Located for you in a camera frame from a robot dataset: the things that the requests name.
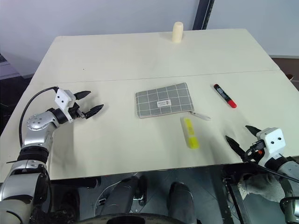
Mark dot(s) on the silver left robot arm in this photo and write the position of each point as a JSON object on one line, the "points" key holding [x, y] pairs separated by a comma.
{"points": [[35, 130]]}

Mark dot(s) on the grey grid pencil pouch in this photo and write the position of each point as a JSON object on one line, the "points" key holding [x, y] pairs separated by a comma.
{"points": [[163, 100]]}

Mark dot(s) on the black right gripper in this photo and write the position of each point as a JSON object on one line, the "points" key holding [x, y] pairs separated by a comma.
{"points": [[254, 152]]}

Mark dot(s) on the dark upright post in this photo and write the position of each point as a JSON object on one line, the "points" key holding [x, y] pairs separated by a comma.
{"points": [[202, 14]]}

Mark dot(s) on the dark rounded shape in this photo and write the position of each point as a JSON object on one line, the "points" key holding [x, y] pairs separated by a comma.
{"points": [[123, 196], [181, 200]]}

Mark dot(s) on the black metal table frame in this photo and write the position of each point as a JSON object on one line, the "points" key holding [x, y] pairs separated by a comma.
{"points": [[231, 193]]}

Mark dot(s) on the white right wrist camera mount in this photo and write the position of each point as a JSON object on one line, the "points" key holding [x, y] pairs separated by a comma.
{"points": [[272, 140]]}

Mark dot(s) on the white knit glove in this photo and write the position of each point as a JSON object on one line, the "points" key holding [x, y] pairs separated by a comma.
{"points": [[261, 189]]}

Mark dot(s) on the cream cylinder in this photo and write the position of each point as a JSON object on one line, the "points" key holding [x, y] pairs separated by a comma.
{"points": [[177, 32]]}

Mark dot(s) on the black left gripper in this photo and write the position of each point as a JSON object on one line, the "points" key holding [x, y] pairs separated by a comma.
{"points": [[75, 112]]}

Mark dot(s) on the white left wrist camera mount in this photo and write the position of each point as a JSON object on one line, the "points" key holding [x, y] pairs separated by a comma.
{"points": [[63, 99]]}

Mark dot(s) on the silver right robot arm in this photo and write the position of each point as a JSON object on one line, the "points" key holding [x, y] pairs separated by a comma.
{"points": [[289, 168]]}

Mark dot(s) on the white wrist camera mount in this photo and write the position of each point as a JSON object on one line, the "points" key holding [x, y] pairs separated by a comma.
{"points": [[63, 99], [272, 140]]}

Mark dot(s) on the black marker with red cap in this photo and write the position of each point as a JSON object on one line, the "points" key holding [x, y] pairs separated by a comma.
{"points": [[224, 95]]}

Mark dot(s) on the yellow highlighter pen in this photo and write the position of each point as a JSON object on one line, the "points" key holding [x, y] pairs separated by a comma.
{"points": [[189, 133]]}

